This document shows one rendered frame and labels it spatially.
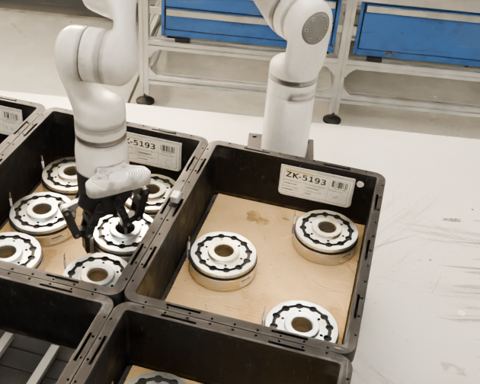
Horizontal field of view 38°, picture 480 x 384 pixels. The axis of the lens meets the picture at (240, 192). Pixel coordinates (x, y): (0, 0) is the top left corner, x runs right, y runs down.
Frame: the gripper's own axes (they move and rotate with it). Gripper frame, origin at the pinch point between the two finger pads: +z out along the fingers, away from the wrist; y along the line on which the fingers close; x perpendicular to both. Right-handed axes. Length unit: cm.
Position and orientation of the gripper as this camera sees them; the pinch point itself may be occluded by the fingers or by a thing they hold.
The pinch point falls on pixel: (107, 239)
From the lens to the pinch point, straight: 111.2
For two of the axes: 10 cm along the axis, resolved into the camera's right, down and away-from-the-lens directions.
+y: -8.7, 2.5, -4.4
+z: -0.7, 8.0, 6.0
